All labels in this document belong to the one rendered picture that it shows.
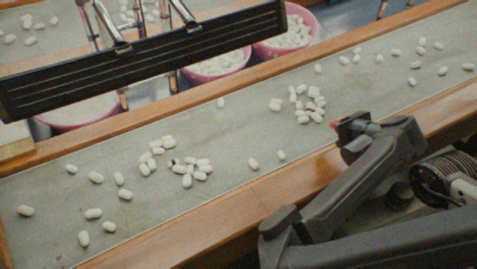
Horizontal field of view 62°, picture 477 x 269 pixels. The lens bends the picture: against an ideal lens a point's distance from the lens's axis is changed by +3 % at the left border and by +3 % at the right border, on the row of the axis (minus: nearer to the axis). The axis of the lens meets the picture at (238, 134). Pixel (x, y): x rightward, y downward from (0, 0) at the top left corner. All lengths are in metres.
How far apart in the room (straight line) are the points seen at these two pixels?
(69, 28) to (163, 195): 0.74
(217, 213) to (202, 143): 0.23
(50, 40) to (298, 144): 0.88
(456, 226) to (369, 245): 0.09
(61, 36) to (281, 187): 0.90
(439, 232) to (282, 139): 0.69
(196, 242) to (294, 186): 0.28
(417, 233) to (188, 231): 0.57
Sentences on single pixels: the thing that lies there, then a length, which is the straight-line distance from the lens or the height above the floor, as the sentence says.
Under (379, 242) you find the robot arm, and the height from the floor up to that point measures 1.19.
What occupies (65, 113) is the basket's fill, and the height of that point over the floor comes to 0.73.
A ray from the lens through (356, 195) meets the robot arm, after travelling 0.71.
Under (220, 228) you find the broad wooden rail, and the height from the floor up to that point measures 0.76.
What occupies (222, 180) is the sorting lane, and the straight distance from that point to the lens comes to 1.03.
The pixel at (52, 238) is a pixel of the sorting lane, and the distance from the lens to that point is 1.03.
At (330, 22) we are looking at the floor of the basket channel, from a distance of 1.66.
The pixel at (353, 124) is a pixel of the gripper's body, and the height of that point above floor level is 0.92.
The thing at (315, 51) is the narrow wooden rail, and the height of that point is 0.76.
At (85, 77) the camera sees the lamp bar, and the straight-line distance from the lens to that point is 0.81.
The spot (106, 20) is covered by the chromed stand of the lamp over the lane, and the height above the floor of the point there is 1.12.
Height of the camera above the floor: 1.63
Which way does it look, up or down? 53 degrees down
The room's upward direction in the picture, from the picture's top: 6 degrees clockwise
